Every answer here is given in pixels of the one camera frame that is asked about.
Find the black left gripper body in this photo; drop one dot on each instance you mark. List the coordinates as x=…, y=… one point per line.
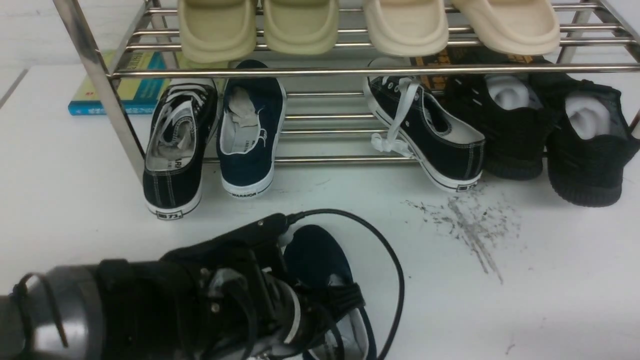
x=263, y=311

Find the navy slip-on canvas shoe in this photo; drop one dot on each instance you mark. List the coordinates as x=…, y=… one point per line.
x=253, y=114
x=316, y=260

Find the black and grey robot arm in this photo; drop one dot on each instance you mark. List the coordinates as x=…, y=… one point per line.
x=114, y=310

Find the stainless steel shoe rack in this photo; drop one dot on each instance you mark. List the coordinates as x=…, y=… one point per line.
x=594, y=24

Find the black canvas lace-up sneaker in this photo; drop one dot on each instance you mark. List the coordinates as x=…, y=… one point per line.
x=182, y=124

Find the yellow and blue book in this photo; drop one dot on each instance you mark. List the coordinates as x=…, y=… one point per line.
x=139, y=97

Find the black canvas sneaker white laces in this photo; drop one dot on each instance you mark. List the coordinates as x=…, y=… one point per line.
x=449, y=151

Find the beige rubber slipper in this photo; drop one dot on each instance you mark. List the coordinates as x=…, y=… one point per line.
x=216, y=31
x=301, y=27

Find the cream rubber slipper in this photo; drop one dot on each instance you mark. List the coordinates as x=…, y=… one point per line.
x=407, y=28
x=515, y=27

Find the black knit sneaker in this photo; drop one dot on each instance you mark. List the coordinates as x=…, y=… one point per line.
x=592, y=143
x=514, y=118

